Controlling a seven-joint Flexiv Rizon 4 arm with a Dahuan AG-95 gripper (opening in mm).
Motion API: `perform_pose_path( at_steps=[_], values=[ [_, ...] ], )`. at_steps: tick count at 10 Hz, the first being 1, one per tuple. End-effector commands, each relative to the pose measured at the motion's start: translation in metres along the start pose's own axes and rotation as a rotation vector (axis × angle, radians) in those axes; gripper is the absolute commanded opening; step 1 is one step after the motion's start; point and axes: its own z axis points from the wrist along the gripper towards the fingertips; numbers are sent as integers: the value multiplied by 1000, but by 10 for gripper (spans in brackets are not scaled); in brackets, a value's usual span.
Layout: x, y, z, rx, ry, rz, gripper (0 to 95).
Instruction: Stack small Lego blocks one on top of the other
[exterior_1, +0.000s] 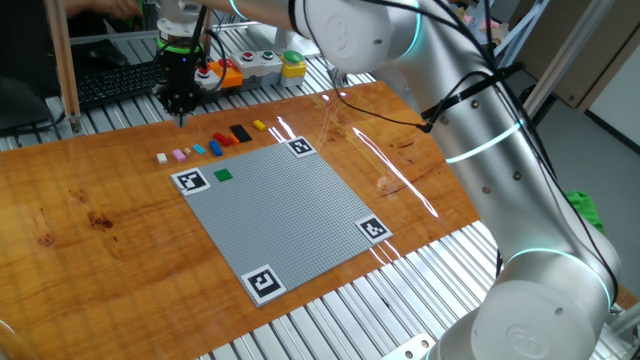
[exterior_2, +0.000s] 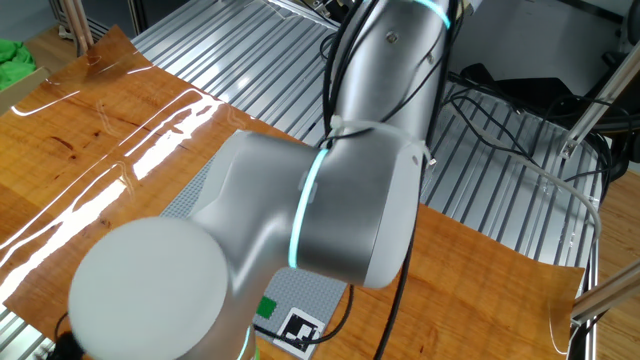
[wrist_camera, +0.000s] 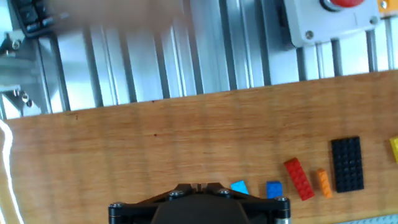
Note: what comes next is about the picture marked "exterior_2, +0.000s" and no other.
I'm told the grey Lego baseplate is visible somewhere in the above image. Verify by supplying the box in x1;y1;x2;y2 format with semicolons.
159;154;351;360

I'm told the green square Lego plate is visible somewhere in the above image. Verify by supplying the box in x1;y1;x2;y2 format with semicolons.
254;295;278;320

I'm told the black white fiducial marker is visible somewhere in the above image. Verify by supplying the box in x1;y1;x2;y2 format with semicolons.
273;307;326;360

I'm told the wood pattern table mat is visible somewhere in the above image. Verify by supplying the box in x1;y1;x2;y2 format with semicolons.
0;24;586;360

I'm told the aluminium extrusion bar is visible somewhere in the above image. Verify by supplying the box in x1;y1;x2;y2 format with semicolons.
558;42;640;161
569;259;640;327

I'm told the cardboard box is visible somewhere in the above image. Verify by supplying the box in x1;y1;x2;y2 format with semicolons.
0;66;51;117

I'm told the bright green cloth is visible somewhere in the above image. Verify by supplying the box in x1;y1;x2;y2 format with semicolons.
0;38;39;92

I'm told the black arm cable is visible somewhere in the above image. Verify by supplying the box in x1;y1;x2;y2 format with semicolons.
47;0;464;360

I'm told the black cable bundle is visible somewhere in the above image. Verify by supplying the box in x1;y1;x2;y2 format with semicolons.
429;62;621;181

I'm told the grey cable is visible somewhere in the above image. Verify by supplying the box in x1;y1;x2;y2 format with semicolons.
469;124;604;242

